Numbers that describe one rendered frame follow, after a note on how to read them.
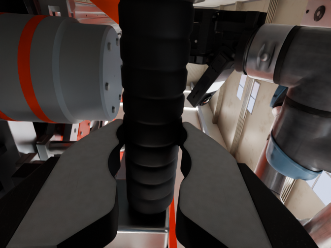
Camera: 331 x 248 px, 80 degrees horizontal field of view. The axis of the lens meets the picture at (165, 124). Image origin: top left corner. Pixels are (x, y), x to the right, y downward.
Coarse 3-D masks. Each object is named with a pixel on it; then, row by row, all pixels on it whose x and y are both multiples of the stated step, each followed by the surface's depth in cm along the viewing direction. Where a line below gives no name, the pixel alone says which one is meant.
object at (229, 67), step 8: (216, 56) 31; (224, 56) 30; (216, 64) 31; (224, 64) 30; (232, 64) 31; (208, 72) 33; (216, 72) 32; (224, 72) 32; (200, 80) 34; (208, 80) 33; (216, 80) 33; (224, 80) 35; (200, 88) 35; (208, 88) 34; (216, 88) 36; (192, 96) 37; (200, 96) 35; (208, 96) 36; (192, 104) 37; (200, 104) 37
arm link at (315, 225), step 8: (328, 208) 36; (320, 216) 38; (328, 216) 35; (304, 224) 46; (312, 224) 41; (320, 224) 38; (328, 224) 35; (312, 232) 41; (320, 232) 38; (328, 232) 36; (320, 240) 39; (328, 240) 37
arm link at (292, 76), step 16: (304, 32) 23; (320, 32) 22; (288, 48) 23; (304, 48) 22; (320, 48) 22; (288, 64) 24; (304, 64) 23; (320, 64) 22; (288, 80) 25; (304, 80) 23; (320, 80) 22; (288, 96) 26; (304, 96) 24; (320, 96) 23
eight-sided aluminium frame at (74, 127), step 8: (40, 0) 43; (48, 0) 43; (56, 0) 43; (64, 0) 43; (72, 0) 45; (40, 8) 44; (48, 8) 44; (56, 8) 44; (64, 8) 44; (72, 8) 45; (64, 16) 44; (72, 16) 47; (48, 128) 48; (56, 128) 50; (72, 128) 49; (56, 136) 50; (64, 136) 48; (72, 136) 49
